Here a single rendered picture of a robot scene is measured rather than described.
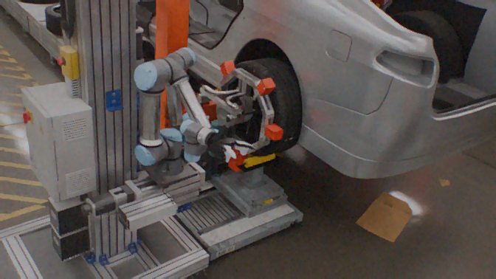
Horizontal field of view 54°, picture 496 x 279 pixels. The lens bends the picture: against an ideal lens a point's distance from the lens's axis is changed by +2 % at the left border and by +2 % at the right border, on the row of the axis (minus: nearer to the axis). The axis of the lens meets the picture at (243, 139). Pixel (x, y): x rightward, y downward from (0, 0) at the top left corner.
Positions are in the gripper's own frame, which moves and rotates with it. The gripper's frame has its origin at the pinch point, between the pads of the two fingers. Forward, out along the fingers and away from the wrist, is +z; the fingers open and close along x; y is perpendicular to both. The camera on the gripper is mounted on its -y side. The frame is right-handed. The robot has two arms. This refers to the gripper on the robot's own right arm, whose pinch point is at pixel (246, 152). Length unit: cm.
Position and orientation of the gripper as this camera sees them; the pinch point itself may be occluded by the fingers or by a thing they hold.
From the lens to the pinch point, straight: 205.2
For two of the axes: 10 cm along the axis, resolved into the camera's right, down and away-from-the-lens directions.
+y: -2.0, 9.0, 4.0
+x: -5.7, 2.3, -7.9
